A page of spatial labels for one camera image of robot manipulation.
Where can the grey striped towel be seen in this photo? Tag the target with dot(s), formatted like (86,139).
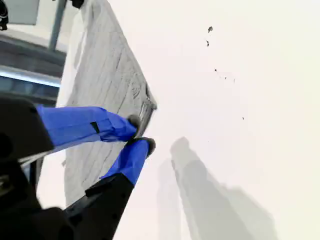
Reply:
(105,65)

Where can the black round device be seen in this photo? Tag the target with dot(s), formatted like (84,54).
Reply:
(2,15)

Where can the grey metal background post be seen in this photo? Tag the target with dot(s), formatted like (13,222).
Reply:
(56,25)

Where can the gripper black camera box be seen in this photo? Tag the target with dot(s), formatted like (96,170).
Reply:
(76,2)

